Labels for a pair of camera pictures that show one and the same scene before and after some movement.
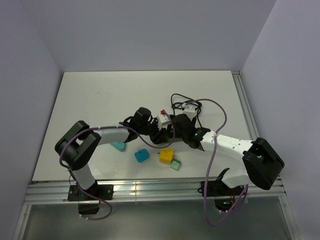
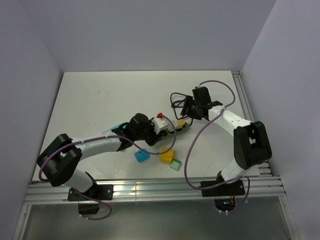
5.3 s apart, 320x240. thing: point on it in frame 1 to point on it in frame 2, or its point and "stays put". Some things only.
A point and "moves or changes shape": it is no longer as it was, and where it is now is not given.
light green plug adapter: (175, 164) stays put
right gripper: (193, 121) to (197, 116)
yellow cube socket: (166, 155) stays put
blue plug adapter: (142, 155) stays put
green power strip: (170, 140) moves or changes shape
